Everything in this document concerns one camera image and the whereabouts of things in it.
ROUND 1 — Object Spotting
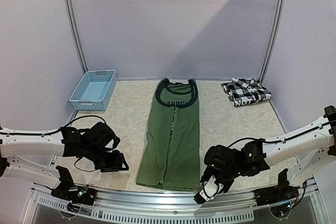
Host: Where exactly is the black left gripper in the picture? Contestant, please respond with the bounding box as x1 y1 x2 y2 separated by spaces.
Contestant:
85 144 129 173

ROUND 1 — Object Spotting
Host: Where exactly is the green garment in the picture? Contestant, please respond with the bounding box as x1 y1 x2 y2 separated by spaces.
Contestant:
135 78 200 191

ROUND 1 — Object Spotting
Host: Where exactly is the black white checked shirt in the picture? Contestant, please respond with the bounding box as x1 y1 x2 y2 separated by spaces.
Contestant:
221 78 271 107

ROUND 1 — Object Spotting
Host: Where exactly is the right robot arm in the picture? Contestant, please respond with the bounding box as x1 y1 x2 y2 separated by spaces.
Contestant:
200 105 335 201

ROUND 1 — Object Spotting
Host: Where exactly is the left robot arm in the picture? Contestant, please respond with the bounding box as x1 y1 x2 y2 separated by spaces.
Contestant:
1 122 129 200

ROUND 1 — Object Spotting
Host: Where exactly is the light blue plastic basket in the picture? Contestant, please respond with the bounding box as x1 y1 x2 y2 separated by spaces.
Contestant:
69 70 117 111

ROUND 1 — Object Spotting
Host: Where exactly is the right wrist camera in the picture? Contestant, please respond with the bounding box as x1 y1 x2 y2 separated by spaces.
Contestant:
194 176 223 205

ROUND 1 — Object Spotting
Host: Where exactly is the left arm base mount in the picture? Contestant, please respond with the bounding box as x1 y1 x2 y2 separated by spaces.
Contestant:
50 166 97 212

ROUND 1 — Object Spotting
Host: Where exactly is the front aluminium rail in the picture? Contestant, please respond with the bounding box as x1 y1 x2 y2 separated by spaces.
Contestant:
23 178 329 223

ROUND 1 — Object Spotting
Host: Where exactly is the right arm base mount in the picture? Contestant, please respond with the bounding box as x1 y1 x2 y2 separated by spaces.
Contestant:
254 168 300 206

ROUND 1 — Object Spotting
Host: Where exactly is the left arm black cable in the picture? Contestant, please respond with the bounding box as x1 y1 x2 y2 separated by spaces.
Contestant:
0 114 108 175

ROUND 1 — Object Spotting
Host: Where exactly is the left aluminium wall post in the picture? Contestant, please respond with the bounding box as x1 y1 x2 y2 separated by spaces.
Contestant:
64 0 88 73

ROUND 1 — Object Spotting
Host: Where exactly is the aluminium wall post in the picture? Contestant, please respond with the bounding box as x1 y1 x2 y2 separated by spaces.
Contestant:
64 0 88 73
258 0 285 83

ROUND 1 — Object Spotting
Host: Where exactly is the right aluminium wall post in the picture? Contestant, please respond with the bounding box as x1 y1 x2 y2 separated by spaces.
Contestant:
258 0 285 83

